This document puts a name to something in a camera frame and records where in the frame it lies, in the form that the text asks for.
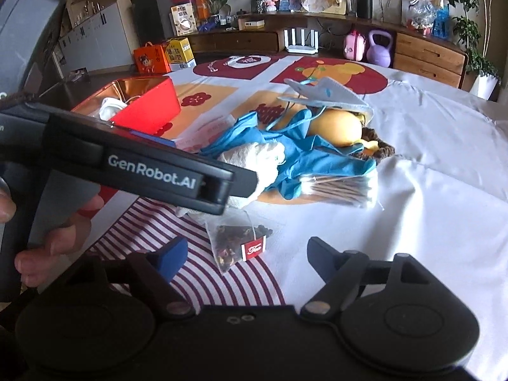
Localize white plant pot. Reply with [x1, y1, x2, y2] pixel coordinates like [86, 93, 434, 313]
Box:
[470, 70, 499, 101]

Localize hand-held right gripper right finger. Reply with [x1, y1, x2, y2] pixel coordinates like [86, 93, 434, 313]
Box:
[299, 237, 435, 322]

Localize white sideboard cabinet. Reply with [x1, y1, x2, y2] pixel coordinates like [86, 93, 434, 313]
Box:
[59, 2, 134, 75]

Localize small potted plant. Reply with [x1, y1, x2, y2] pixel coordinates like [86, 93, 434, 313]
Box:
[205, 0, 236, 25]

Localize printed tablecloth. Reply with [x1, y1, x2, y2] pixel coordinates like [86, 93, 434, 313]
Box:
[85, 53, 508, 370]

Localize yellow gourd-shaped toy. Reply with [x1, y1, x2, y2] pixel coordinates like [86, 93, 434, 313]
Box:
[309, 108, 379, 155]

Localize light blue patterned face mask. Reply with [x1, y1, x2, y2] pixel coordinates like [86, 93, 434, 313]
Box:
[277, 77, 374, 117]

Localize brown rope ring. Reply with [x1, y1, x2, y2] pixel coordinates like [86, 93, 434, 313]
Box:
[349, 126, 396, 161]

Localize yellow carton box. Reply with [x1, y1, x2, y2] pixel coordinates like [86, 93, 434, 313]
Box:
[164, 37, 197, 72]

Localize white router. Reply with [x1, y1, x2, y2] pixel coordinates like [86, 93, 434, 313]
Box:
[283, 27, 320, 55]

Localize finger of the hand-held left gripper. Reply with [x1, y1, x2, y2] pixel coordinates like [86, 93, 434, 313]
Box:
[109, 122, 178, 147]
[198, 170, 259, 216]

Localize tall green plant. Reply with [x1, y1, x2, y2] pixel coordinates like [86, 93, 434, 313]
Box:
[444, 0, 501, 84]

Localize pink toy suitcase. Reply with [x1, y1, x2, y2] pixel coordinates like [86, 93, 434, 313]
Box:
[343, 29, 366, 63]

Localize orange gift box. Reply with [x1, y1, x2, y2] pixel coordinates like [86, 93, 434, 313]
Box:
[133, 42, 172, 74]

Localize blue rubber gloves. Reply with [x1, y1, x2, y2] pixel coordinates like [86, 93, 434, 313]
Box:
[199, 110, 376, 200]

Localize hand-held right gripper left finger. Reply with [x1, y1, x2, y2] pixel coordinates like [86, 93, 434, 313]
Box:
[79, 236, 196, 319]

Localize white bundle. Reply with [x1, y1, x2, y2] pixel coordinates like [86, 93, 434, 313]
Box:
[99, 97, 128, 121]

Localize black cabinet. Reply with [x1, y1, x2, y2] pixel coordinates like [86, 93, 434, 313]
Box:
[130, 0, 184, 47]

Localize person's left hand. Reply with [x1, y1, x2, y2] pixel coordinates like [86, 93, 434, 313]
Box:
[0, 188, 104, 288]

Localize white towel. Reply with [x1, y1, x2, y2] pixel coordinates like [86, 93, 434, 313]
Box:
[217, 142, 287, 209]

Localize bag of cotton swabs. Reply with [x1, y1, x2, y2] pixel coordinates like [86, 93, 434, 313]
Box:
[297, 172, 378, 210]

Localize wooden media cabinet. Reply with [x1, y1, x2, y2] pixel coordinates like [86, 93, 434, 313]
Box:
[186, 10, 470, 89]

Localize purple kettlebell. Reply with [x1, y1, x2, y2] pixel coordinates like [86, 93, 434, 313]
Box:
[365, 29, 395, 68]

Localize clear plastic bag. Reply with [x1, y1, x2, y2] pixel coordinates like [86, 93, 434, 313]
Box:
[406, 0, 438, 29]

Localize white and yellow box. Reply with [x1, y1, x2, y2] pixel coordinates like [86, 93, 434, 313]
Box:
[170, 2, 198, 37]

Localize pyramid tea bag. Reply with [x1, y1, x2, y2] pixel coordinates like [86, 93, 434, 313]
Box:
[205, 211, 275, 275]

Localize red tin box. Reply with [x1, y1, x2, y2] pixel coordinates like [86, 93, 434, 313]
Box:
[71, 77, 182, 136]

